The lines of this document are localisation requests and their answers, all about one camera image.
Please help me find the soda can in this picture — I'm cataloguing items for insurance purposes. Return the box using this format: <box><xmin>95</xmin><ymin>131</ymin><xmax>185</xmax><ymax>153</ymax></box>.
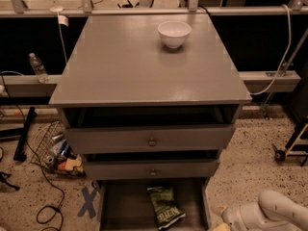
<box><xmin>45</xmin><ymin>155</ymin><xmax>55</xmax><ymax>166</ymax></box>

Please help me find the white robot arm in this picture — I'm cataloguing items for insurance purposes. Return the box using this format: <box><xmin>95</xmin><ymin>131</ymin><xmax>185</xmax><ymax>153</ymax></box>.
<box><xmin>208</xmin><ymin>190</ymin><xmax>308</xmax><ymax>231</ymax></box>

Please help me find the white cord with tag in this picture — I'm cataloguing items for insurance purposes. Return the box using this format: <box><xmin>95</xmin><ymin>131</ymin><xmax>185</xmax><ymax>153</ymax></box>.
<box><xmin>43</xmin><ymin>0</ymin><xmax>69</xmax><ymax>65</ymax></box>

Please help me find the wire basket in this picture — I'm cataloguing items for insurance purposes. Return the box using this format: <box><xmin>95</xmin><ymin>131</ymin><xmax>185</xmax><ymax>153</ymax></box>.
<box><xmin>31</xmin><ymin>121</ymin><xmax>86</xmax><ymax>177</ymax></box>

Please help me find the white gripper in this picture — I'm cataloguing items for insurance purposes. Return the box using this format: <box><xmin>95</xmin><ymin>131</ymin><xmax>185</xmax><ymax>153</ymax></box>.
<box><xmin>208</xmin><ymin>202</ymin><xmax>259</xmax><ymax>231</ymax></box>

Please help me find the yellow sponge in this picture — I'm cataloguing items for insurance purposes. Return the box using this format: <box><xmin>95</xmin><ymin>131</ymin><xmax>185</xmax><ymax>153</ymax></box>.
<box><xmin>64</xmin><ymin>159</ymin><xmax>83</xmax><ymax>172</ymax></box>

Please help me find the grey top drawer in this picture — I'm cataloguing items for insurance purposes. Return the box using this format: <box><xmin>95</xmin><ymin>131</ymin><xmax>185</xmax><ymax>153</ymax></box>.
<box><xmin>61</xmin><ymin>105</ymin><xmax>239</xmax><ymax>155</ymax></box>

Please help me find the grey middle drawer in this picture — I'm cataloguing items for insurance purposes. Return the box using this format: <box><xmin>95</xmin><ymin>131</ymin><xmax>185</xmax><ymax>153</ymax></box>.
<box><xmin>84</xmin><ymin>151</ymin><xmax>219</xmax><ymax>180</ymax></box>

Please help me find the grey drawer cabinet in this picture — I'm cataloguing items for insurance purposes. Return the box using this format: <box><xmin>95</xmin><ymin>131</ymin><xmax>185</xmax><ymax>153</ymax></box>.
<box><xmin>50</xmin><ymin>13</ymin><xmax>250</xmax><ymax>231</ymax></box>

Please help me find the black floor cable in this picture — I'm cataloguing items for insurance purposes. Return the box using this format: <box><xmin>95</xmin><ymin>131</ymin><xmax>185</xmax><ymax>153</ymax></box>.
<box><xmin>0</xmin><ymin>74</ymin><xmax>65</xmax><ymax>231</ymax></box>

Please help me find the white ceramic bowl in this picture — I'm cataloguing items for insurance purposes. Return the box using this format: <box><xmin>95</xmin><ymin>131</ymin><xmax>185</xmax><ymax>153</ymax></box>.
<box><xmin>158</xmin><ymin>21</ymin><xmax>192</xmax><ymax>48</ymax></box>

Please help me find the metal railing frame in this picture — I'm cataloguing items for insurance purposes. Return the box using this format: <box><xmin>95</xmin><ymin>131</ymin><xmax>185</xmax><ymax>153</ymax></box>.
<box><xmin>1</xmin><ymin>6</ymin><xmax>307</xmax><ymax>103</ymax></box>

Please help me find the black stand leg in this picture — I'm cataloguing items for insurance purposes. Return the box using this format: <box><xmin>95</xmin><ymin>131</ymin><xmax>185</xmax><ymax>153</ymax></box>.
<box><xmin>13</xmin><ymin>107</ymin><xmax>37</xmax><ymax>162</ymax></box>

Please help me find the grey drawer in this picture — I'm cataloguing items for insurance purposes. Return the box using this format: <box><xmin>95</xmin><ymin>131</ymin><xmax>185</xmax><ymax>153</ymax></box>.
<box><xmin>84</xmin><ymin>151</ymin><xmax>219</xmax><ymax>180</ymax></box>
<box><xmin>61</xmin><ymin>105</ymin><xmax>239</xmax><ymax>155</ymax></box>
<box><xmin>98</xmin><ymin>178</ymin><xmax>209</xmax><ymax>231</ymax></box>

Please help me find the grey bottom drawer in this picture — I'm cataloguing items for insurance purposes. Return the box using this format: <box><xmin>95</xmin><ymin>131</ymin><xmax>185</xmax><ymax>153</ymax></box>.
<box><xmin>98</xmin><ymin>178</ymin><xmax>209</xmax><ymax>231</ymax></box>

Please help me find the clear plastic water bottle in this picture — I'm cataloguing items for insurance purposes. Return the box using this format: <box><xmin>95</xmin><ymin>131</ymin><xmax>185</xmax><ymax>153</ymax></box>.
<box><xmin>29</xmin><ymin>53</ymin><xmax>49</xmax><ymax>84</ymax></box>

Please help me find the black wheeled cart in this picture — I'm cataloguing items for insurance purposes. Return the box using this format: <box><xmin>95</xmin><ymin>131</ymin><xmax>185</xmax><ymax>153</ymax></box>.
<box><xmin>272</xmin><ymin>116</ymin><xmax>308</xmax><ymax>167</ymax></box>

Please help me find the green jalapeno chip bag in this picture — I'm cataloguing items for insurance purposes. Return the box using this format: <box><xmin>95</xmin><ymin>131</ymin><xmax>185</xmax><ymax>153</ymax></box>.
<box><xmin>147</xmin><ymin>187</ymin><xmax>186</xmax><ymax>230</ymax></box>

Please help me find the white hanging cable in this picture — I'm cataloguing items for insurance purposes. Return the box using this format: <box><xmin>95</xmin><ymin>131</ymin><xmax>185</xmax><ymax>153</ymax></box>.
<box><xmin>249</xmin><ymin>4</ymin><xmax>293</xmax><ymax>96</ymax></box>

